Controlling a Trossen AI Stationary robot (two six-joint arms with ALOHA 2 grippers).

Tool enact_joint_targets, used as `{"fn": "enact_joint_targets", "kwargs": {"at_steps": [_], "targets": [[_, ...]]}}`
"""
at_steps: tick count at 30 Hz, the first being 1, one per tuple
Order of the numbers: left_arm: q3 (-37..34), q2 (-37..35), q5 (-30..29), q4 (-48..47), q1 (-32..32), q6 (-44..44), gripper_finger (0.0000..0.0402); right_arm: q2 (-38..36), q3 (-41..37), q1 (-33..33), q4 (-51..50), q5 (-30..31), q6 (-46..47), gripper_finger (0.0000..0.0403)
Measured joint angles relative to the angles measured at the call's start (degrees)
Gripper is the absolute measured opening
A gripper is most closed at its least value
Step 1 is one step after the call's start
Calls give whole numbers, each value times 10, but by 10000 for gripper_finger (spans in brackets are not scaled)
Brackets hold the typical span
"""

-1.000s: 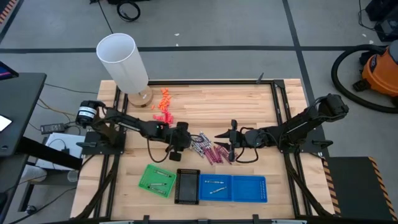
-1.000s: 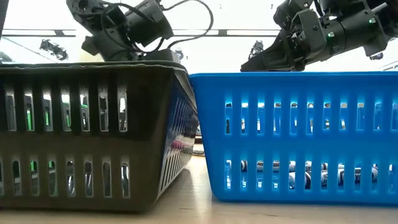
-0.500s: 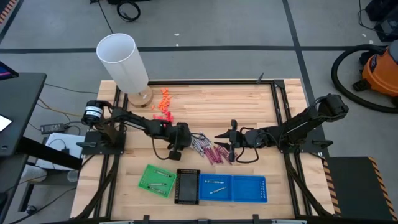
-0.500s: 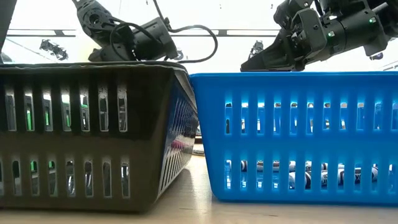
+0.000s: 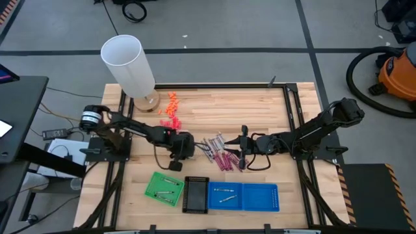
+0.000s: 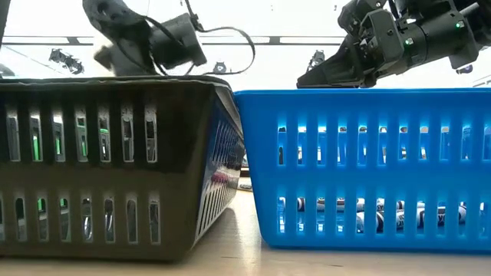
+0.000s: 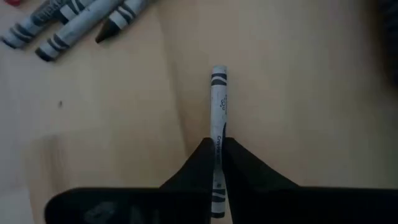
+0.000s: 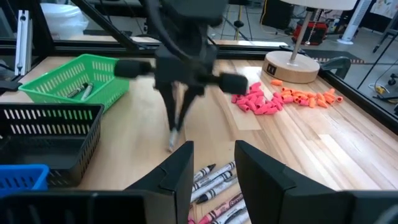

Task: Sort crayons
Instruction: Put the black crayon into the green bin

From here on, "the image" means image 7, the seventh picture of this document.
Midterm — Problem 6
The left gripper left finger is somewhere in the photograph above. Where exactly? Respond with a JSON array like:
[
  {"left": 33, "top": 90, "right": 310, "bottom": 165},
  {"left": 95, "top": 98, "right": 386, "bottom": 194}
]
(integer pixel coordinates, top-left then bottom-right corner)
[{"left": 44, "top": 136, "right": 216, "bottom": 224}]

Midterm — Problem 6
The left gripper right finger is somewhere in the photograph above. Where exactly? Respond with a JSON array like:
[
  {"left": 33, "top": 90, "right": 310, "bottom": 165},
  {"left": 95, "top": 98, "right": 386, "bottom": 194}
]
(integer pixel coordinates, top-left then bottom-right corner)
[{"left": 221, "top": 136, "right": 398, "bottom": 224}]

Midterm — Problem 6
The white paper-wrapped crayon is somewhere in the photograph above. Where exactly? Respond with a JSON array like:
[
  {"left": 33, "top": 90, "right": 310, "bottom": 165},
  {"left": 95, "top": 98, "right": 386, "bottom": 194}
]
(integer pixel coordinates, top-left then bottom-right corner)
[
  {"left": 57, "top": 0, "right": 96, "bottom": 25},
  {"left": 95, "top": 0, "right": 152, "bottom": 44},
  {"left": 0, "top": 0, "right": 68, "bottom": 50},
  {"left": 34, "top": 0, "right": 125, "bottom": 62},
  {"left": 210, "top": 64, "right": 229, "bottom": 219}
]

